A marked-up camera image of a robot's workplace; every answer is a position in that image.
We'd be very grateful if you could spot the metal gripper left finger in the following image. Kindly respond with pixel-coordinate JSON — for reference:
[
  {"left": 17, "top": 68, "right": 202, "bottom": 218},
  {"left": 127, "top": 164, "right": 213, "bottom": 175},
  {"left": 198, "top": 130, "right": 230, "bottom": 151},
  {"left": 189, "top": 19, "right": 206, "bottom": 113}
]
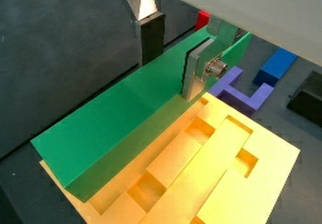
[{"left": 126, "top": 0, "right": 166, "bottom": 67}]

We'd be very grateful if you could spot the blue long block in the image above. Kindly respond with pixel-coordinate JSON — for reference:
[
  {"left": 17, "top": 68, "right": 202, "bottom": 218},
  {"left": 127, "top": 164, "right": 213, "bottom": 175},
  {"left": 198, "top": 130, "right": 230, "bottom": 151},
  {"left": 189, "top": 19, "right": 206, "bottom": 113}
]
[{"left": 253, "top": 48, "right": 297, "bottom": 87}]

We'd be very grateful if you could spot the purple E-shaped block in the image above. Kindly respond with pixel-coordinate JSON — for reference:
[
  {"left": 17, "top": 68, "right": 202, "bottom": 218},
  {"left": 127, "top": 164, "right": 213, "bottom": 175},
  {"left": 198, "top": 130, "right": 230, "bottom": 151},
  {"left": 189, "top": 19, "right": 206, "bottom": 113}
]
[{"left": 209, "top": 67, "right": 274, "bottom": 117}]

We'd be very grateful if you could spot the yellow slotted board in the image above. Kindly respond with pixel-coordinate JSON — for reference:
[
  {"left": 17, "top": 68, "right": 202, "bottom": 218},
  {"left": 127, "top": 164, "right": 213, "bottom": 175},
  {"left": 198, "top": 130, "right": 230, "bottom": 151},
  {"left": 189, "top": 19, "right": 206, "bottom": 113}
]
[{"left": 32, "top": 94, "right": 299, "bottom": 224}]

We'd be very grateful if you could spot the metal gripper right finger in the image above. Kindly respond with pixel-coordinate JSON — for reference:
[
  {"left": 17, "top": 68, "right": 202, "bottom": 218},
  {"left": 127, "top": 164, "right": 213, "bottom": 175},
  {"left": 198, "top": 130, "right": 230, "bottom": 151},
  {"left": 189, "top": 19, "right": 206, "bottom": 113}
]
[{"left": 182, "top": 16, "right": 243, "bottom": 101}]

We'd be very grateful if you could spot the red cross-shaped block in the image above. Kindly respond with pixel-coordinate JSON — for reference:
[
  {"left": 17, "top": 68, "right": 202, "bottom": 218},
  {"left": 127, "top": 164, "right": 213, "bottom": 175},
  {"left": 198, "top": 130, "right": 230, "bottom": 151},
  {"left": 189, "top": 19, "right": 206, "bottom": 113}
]
[{"left": 195, "top": 10, "right": 210, "bottom": 30}]

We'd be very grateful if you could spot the green long block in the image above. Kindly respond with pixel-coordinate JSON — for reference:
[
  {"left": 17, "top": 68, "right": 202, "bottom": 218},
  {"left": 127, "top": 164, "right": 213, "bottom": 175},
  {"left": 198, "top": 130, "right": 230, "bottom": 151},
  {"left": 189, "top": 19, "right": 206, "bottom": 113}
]
[{"left": 31, "top": 24, "right": 253, "bottom": 203}]

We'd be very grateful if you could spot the black angle bracket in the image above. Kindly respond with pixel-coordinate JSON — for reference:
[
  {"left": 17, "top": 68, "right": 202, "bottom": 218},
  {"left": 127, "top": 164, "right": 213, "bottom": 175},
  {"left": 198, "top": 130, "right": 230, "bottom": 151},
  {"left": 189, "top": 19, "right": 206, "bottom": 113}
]
[{"left": 287, "top": 71, "right": 322, "bottom": 127}]

